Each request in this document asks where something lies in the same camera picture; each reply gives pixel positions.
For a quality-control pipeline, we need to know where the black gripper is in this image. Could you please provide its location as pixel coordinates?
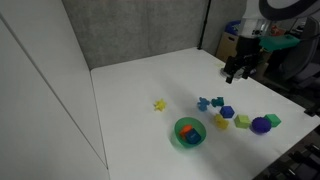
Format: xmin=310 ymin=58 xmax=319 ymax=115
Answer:
xmin=222 ymin=35 xmax=263 ymax=85

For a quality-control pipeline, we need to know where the light blue toy figure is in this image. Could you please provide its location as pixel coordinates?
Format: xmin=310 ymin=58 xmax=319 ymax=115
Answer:
xmin=196 ymin=96 xmax=211 ymax=112

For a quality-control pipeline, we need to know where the yellow toy animal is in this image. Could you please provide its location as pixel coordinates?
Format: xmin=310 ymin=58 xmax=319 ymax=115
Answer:
xmin=213 ymin=113 xmax=230 ymax=131

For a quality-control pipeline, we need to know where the purple ridged round toy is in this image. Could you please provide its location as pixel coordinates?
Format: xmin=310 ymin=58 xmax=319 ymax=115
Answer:
xmin=251 ymin=116 xmax=272 ymax=135

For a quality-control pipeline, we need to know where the orange toy block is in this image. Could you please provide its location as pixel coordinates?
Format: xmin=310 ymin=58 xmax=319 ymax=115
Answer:
xmin=179 ymin=124 xmax=194 ymax=140

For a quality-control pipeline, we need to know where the yellow star toy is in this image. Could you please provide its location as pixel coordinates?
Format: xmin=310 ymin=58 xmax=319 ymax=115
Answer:
xmin=153 ymin=98 xmax=167 ymax=113

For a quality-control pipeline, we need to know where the green plastic bowl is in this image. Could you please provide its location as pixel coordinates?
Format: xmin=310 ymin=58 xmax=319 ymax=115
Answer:
xmin=174 ymin=116 xmax=208 ymax=149

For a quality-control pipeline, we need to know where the blue container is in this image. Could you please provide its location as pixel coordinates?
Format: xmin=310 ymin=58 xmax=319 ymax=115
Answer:
xmin=224 ymin=19 xmax=242 ymax=36

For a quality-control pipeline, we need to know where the lime green cube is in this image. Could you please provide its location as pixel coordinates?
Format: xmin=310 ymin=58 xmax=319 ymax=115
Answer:
xmin=233 ymin=114 xmax=252 ymax=130

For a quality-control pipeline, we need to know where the black tripod pole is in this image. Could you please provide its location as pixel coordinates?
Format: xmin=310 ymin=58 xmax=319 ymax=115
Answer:
xmin=197 ymin=0 xmax=213 ymax=51

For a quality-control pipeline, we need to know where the office chair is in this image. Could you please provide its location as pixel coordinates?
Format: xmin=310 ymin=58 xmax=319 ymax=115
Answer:
xmin=266 ymin=16 xmax=320 ymax=91

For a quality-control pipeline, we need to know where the dark blue printed cube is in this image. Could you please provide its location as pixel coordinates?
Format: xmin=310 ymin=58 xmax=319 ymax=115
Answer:
xmin=185 ymin=129 xmax=202 ymax=145

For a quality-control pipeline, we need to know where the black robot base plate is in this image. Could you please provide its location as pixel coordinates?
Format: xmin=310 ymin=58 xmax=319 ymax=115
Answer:
xmin=253 ymin=129 xmax=320 ymax=180

